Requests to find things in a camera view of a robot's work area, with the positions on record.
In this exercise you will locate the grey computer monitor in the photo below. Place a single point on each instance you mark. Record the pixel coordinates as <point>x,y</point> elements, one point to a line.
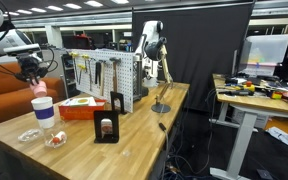
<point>244,55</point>

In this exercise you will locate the orange cardboard box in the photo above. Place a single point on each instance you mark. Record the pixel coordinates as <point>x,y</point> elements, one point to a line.
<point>77,113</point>

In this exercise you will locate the white and blue coffee cup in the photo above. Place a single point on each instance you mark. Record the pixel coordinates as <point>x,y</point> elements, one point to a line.
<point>44,113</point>

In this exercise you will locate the orange sofa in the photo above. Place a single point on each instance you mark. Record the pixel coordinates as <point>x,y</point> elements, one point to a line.
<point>4,103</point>

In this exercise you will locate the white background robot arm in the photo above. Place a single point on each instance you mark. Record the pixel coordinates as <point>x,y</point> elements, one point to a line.
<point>149,33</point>

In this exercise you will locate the white carrot-print book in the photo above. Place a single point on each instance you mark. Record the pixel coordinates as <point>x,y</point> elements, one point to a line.
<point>80,101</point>

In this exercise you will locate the clear plastic storage bin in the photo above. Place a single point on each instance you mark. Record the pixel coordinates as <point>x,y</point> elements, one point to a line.
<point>270,50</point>

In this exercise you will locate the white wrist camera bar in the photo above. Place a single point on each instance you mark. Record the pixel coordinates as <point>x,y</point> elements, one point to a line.
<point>20,50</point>

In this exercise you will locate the blue and white booklet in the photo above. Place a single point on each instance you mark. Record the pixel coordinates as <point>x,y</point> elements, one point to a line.
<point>65,101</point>

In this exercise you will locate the white storage box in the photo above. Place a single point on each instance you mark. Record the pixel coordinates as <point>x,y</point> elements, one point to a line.
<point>260,120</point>

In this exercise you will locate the yellow black hand tool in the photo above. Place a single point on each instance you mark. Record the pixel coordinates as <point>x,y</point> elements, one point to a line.
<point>276,95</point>

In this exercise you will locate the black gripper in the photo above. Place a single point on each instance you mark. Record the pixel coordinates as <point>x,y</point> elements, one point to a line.
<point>27,63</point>

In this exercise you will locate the orange floor mat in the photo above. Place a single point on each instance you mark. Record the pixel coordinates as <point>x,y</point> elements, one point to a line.
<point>287,124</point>

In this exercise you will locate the pink mug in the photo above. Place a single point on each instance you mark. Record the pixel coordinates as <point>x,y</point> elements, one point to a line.
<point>39,90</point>

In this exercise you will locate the wooden-top white-leg desk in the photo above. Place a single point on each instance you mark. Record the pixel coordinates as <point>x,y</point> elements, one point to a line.
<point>250,101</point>

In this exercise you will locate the white pegboard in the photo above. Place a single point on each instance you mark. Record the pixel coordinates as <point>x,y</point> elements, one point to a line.
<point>127,76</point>

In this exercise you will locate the red cabinet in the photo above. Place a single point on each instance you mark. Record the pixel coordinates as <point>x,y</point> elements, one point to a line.
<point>82,42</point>

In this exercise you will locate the black curtain partition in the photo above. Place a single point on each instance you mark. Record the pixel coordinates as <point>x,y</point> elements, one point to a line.
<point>210,50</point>

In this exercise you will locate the white can orange label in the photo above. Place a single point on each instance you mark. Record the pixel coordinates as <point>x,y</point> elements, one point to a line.
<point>106,128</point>

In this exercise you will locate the small clear plastic piece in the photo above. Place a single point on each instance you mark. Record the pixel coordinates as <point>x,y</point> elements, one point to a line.
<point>126,153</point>

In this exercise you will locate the white crumpled papers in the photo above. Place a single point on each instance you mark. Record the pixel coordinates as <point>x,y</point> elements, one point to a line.
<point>284,136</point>

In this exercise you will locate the clear glass bowl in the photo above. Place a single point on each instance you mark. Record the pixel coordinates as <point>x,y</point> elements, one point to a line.
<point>29,135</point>

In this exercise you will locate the clear glass jar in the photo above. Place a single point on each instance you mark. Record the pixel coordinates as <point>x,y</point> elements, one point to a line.
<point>50,126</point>

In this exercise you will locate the black floor outlet box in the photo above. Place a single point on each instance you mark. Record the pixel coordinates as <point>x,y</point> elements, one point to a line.
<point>264,174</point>

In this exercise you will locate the white bottle orange cap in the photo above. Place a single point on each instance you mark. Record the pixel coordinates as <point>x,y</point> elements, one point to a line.
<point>60,136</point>

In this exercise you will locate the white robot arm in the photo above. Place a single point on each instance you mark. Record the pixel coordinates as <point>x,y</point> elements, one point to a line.
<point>10,38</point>

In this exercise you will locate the black pliers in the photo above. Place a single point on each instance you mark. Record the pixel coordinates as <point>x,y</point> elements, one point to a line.
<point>98,71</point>

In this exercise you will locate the black shelf rack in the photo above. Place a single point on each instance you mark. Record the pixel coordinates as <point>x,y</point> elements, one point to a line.
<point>67,76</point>

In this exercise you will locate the black metal bookend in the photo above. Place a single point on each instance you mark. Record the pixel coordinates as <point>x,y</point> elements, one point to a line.
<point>97,126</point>
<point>112,100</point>

